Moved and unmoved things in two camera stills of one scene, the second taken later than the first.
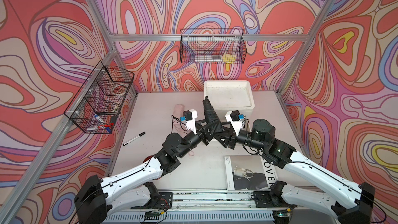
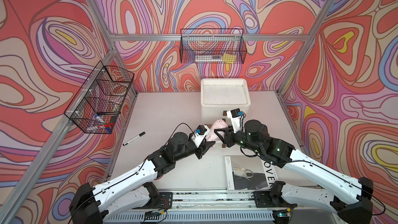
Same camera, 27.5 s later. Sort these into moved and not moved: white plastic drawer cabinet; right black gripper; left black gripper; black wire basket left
Moved: left black gripper
Not moved: white plastic drawer cabinet; black wire basket left; right black gripper
